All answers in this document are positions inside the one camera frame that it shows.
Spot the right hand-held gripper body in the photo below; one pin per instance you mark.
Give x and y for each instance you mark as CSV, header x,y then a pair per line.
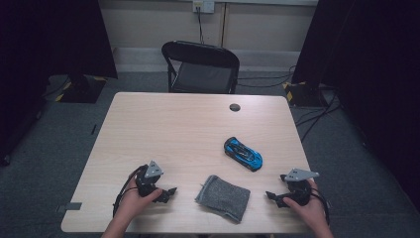
x,y
298,190

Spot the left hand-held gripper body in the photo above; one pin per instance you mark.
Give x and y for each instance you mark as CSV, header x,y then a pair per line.
x,y
147,183

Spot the grey cloth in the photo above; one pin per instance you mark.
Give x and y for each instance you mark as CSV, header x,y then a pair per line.
x,y
224,198

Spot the blue toy car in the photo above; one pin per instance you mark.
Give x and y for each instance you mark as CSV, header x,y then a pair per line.
x,y
242,153

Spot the person's left hand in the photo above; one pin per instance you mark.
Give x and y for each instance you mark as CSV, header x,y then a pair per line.
x,y
133,205

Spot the person's right hand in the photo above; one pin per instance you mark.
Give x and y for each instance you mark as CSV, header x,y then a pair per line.
x,y
312,211

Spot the small black floor object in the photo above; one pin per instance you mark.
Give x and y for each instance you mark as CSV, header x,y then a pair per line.
x,y
93,129

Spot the grey tape strip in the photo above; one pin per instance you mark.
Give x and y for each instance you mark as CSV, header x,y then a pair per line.
x,y
71,206

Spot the black stand base striped tape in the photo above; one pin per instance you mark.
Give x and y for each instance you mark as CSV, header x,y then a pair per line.
x,y
302,95
82,91

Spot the black table grommet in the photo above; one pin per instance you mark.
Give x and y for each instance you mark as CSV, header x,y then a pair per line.
x,y
234,107

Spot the black folding chair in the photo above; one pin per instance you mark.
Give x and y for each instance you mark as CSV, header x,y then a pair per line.
x,y
201,77

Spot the black curtain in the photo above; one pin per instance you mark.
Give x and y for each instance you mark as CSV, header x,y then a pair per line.
x,y
373,66
49,39

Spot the white wall socket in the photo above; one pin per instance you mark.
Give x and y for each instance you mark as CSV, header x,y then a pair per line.
x,y
204,6

